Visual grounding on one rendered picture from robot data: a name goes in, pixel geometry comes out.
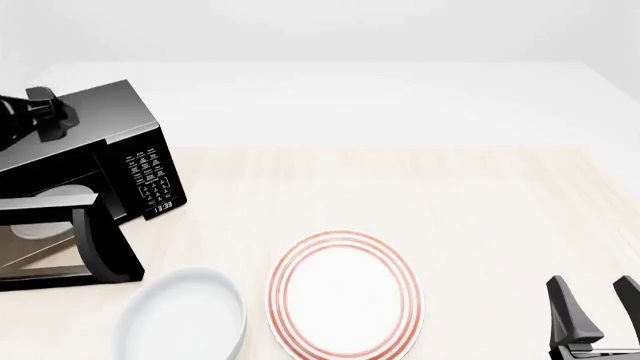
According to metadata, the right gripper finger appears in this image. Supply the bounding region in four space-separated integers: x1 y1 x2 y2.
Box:
545 274 605 345
612 274 640 324

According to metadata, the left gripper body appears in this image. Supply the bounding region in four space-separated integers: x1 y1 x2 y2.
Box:
24 86 69 144

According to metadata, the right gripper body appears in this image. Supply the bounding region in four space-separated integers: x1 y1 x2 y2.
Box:
547 336 640 360

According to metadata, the black microwave oven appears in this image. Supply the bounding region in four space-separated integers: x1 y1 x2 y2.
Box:
0 78 188 223

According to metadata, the white microwave turntable plate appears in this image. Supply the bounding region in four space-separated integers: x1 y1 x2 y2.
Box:
10 183 99 240

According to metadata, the black microwave door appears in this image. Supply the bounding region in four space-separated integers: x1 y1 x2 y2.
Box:
0 193 146 293

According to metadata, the white bowl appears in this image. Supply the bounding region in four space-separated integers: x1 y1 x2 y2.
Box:
113 266 249 360

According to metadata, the white plate with red rings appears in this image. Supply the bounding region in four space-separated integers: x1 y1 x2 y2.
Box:
264 228 426 360

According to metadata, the dark grey door handle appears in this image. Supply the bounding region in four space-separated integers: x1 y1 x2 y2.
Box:
71 207 129 284

